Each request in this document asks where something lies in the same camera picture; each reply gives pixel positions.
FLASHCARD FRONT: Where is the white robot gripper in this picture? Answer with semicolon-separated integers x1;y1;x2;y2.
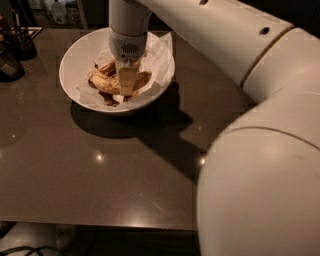
109;28;147;96

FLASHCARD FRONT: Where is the spotted ripe banana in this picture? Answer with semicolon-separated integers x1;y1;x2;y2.
89;71;152;95

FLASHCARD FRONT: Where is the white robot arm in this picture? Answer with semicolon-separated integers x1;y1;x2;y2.
109;0;320;256

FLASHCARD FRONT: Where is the dark browned banana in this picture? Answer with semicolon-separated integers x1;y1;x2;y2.
94;60;116;77

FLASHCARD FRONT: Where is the white ceramic bowl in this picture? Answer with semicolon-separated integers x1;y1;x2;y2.
58;26;176;116

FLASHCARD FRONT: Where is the white paper liner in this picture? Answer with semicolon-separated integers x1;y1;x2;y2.
75;31;175;111

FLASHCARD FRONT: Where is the white plastic jug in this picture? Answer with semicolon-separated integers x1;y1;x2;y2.
51;0;68;25

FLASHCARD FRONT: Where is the black device on table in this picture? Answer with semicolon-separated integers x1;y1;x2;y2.
0;45;25;82

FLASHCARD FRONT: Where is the white table leg foot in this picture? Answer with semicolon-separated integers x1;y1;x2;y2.
55;224;76;251

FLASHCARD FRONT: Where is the black wire utensil holder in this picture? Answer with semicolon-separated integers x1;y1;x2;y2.
0;9;37;61

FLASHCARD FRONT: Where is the black floor cable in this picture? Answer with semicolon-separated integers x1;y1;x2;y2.
0;245;66;256

